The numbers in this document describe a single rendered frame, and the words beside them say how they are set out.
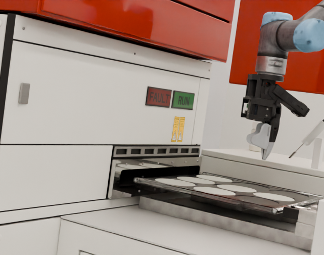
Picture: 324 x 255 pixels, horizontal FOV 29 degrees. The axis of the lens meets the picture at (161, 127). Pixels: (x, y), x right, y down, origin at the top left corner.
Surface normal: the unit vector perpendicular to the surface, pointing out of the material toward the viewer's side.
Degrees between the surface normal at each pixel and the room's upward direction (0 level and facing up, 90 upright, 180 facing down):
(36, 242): 90
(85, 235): 90
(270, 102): 90
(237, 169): 90
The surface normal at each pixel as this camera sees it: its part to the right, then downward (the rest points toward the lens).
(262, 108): 0.16, 0.07
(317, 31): 0.50, 0.11
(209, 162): -0.51, -0.03
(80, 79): 0.85, 0.14
